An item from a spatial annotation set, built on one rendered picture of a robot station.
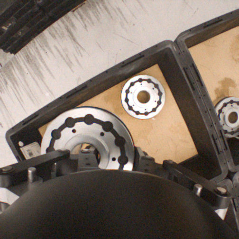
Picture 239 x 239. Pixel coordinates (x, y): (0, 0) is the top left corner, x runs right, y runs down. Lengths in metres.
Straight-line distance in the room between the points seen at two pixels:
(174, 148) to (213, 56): 0.26
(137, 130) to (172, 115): 0.10
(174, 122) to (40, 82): 0.48
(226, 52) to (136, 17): 0.31
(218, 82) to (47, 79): 0.55
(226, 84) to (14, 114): 0.74
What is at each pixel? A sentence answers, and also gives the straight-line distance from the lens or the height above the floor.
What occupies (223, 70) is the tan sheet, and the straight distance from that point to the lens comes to 0.43.
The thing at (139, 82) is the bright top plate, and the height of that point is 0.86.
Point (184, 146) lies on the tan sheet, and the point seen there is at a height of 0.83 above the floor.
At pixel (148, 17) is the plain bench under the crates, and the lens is 0.57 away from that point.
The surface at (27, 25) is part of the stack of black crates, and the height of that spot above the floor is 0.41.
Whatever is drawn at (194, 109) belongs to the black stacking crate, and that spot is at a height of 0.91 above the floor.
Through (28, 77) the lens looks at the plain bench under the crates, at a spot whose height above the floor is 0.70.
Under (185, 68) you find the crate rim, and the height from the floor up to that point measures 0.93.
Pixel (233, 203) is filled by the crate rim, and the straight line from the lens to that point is 0.41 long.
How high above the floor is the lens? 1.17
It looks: 82 degrees down
